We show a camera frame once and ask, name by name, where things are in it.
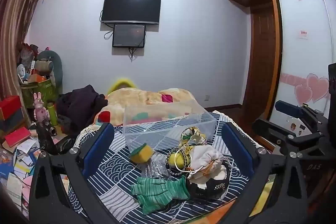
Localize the red book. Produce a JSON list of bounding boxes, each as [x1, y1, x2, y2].
[[4, 127, 32, 148]]

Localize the yellow soft ball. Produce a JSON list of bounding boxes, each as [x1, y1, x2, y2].
[[168, 152, 186, 170]]

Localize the dark clothes pile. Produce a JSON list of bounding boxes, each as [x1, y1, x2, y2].
[[56, 85, 109, 133]]

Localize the white drawstring pouch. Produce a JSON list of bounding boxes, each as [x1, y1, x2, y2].
[[188, 145, 228, 185]]

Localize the small black wall monitor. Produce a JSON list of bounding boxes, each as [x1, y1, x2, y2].
[[112, 24, 146, 48]]

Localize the white sliding wardrobe door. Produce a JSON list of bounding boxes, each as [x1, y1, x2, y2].
[[268, 0, 335, 123]]

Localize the pink rabbit toy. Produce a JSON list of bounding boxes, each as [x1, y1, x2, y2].
[[33, 92, 50, 124]]

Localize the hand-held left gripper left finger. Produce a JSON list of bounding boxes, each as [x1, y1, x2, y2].
[[29, 123, 118, 224]]

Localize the green knitted gloves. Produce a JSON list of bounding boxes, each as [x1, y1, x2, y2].
[[130, 176, 190, 215]]

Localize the pile of papers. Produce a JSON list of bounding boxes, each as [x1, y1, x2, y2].
[[0, 135, 41, 215]]

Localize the blue white patterned mat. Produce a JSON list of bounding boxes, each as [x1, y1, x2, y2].
[[67, 111, 263, 224]]

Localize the clear plastic storage box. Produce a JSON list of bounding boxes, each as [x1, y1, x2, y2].
[[122, 102, 217, 152]]

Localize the pink heart stickers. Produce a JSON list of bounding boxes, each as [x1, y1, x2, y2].
[[293, 73, 330, 104]]

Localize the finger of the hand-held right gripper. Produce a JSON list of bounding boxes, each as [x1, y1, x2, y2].
[[252, 119, 328, 153], [274, 100, 329, 136]]

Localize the brown striped curtain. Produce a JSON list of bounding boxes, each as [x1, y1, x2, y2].
[[0, 0, 51, 105]]

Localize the floral fabric pouch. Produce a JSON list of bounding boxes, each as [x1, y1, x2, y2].
[[179, 126, 208, 148]]

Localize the black wall television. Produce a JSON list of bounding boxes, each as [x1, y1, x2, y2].
[[101, 0, 161, 25]]

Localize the green bottle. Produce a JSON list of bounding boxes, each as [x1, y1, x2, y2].
[[47, 102, 58, 126]]

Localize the yellow plush toy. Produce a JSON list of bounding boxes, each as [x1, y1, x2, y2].
[[109, 78, 137, 96]]

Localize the black tripod with camera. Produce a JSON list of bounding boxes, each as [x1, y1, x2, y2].
[[36, 119, 77, 157]]

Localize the brown wooden door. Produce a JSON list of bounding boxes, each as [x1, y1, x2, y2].
[[243, 6, 277, 110]]

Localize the yellow green sponge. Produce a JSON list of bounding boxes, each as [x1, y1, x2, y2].
[[130, 143, 155, 164]]

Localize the red box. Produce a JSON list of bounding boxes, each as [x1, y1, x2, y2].
[[0, 95, 23, 120]]

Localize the beige blanket with coloured squares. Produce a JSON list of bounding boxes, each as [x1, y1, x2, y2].
[[93, 88, 205, 128]]

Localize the clear plastic bag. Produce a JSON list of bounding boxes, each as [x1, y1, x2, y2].
[[140, 160, 171, 180]]

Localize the grey box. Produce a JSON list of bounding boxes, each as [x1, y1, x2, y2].
[[0, 110, 25, 133]]

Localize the grey plush toy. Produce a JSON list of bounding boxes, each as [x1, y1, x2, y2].
[[35, 50, 63, 88]]

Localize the green cardboard box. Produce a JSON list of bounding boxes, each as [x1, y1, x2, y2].
[[21, 78, 60, 109]]

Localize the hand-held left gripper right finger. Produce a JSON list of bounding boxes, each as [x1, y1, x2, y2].
[[218, 122, 307, 224]]

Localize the pile of household clutter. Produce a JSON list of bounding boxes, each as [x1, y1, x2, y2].
[[16, 42, 40, 83]]

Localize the black beaded hair band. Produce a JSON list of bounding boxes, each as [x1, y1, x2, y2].
[[165, 147, 192, 176]]

